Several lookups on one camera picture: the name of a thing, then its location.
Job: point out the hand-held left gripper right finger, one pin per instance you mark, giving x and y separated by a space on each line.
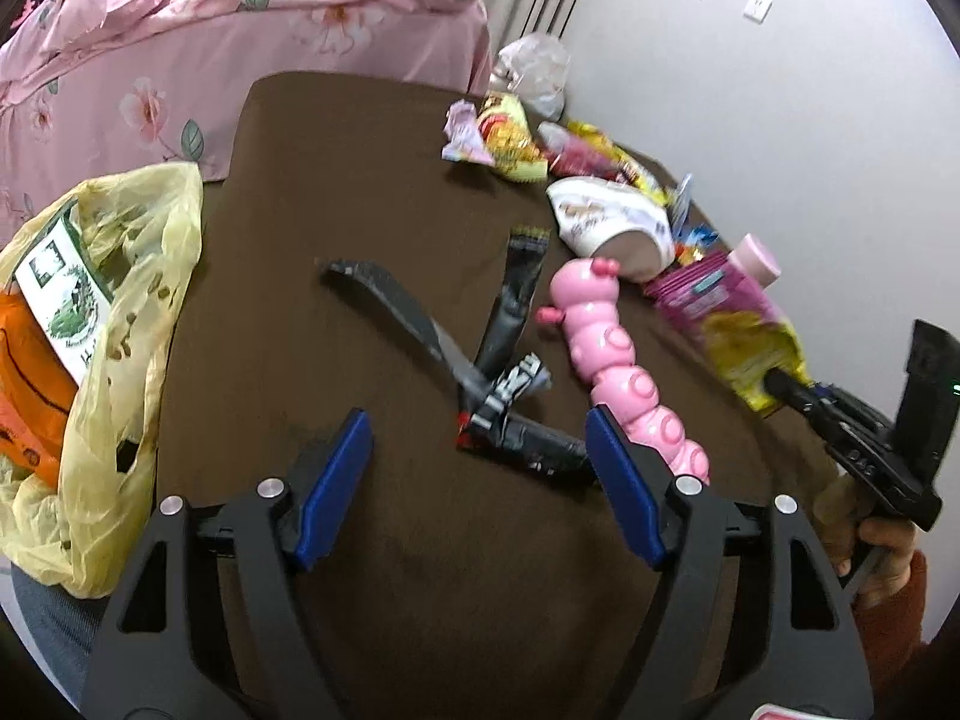
622 487

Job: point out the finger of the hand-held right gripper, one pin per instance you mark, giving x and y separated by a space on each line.
806 396

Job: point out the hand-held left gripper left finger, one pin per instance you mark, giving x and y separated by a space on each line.
337 487

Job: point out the magenta yellow snack packet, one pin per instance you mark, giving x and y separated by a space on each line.
720 307

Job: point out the yellow plastic bag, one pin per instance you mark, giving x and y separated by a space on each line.
142 300

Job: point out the person's right forearm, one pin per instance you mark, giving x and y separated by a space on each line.
896 630

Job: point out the person's right hand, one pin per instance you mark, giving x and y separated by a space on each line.
885 559

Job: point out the black red edged wrapper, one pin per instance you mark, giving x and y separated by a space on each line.
532 446

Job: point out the pink caterpillar toy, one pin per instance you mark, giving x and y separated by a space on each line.
615 360

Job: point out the pink bottle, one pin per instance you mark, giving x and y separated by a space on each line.
754 259

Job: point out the colourful small wrapper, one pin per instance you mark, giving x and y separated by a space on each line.
697 244

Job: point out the long black wrapper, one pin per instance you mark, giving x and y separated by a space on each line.
397 300
517 292

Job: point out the white paper cup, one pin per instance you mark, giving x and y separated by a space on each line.
607 217

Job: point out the grey blue cloth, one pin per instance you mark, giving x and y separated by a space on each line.
49 630

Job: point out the orange packet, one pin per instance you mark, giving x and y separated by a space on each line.
30 390

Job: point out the white green printed box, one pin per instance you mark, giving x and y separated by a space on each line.
64 292

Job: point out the purple white crumpled wrapper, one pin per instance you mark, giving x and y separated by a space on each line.
466 136

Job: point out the white plastic bag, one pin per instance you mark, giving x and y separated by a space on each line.
534 71

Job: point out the pink floral bed quilt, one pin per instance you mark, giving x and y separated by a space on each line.
225 30

